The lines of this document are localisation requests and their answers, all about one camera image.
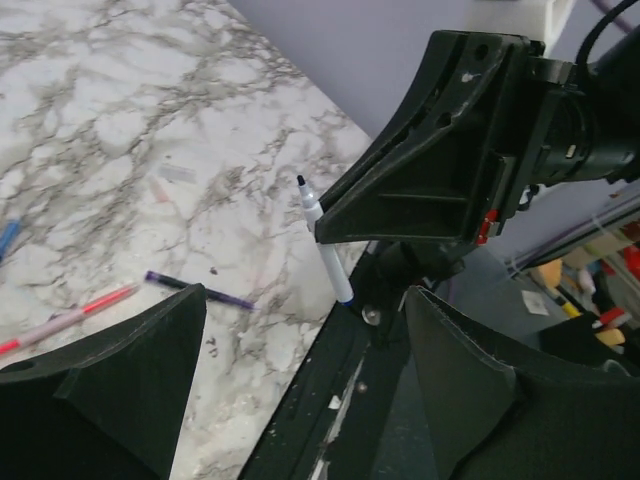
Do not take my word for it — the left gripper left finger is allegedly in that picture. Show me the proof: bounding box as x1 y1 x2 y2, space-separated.
1 284 206 480

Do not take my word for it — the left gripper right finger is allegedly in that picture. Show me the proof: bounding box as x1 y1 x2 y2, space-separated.
404 287 639 479

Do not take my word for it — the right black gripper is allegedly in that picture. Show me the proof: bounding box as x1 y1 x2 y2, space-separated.
315 30 639 245

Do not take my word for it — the white blue pen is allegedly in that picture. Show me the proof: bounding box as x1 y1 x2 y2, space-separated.
296 174 356 307

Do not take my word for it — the red pen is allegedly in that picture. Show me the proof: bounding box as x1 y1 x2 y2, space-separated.
1 284 139 355

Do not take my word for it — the blue pen cap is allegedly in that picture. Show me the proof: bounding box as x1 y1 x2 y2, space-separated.
0 219 21 260

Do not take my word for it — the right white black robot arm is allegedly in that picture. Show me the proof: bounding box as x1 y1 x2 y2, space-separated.
315 1 639 245

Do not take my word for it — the purple pen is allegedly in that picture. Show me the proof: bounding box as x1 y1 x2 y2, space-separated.
144 270 255 311

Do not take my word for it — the cluttered shelf background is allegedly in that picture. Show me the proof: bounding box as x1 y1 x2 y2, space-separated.
507 185 639 370

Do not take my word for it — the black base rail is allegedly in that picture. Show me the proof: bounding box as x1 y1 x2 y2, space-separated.
239 242 450 479

